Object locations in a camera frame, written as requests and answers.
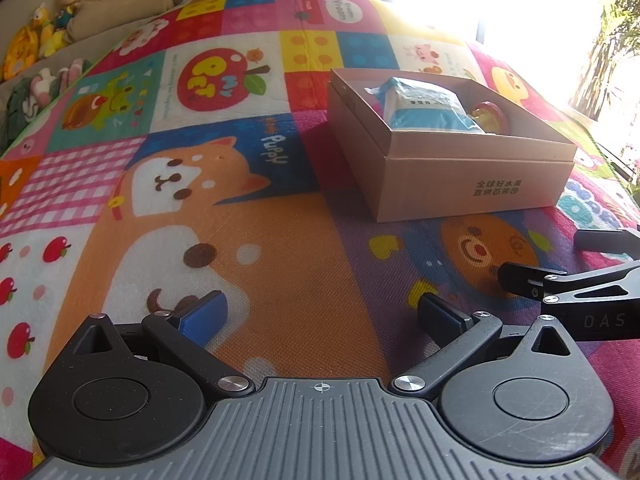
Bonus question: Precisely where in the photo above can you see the beige cardboard box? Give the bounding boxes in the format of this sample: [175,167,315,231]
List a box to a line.
[327,67,578,223]

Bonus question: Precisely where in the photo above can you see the outdoor green plants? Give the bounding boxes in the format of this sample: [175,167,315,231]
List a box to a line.
[565,0,640,126]

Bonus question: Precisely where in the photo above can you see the red round toy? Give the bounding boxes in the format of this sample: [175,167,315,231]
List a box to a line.
[470,101,512,136]

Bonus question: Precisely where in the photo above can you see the pink white plush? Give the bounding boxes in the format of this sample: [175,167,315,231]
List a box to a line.
[29,59,93,107]

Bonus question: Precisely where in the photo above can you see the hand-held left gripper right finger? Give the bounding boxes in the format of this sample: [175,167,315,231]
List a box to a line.
[392,292,576,401]

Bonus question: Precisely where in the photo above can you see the green pink plush toy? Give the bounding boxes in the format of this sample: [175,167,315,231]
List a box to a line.
[0,80,51,147]

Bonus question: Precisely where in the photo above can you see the baby doll plush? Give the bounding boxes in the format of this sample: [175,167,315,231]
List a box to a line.
[52,0,85,30]

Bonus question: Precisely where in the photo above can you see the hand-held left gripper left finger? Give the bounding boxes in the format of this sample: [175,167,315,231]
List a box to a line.
[72,290,256,401]

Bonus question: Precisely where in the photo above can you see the orange yellow plush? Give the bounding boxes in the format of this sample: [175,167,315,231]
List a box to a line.
[2,27,42,82]

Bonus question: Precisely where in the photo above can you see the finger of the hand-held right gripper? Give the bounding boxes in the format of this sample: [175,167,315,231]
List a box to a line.
[498,260,640,344]
[573,228,640,253]

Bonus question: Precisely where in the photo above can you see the blue white tissue pack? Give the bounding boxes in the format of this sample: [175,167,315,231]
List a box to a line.
[367,76,486,135]

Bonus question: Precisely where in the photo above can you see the colourful cartoon play mat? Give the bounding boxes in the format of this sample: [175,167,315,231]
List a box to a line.
[0,0,640,480]

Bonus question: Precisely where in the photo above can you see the yellow duck plush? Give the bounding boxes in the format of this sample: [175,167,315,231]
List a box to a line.
[30,4,66,60]

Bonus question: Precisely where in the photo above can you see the beige pillow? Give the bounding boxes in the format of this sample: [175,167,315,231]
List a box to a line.
[70,0,175,42]

